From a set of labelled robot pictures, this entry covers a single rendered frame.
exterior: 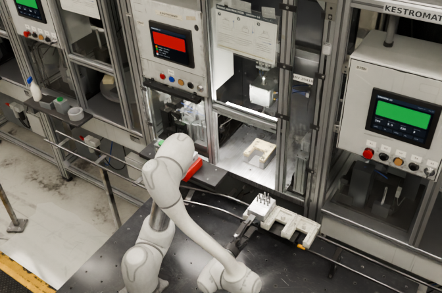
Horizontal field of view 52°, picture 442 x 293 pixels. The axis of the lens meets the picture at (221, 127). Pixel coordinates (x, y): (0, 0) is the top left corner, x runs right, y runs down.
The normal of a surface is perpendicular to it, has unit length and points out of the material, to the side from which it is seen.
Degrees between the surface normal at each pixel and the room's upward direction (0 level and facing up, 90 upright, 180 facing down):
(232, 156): 0
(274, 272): 0
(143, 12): 90
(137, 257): 6
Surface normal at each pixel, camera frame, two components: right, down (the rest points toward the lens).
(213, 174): -0.04, -0.78
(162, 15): -0.54, 0.54
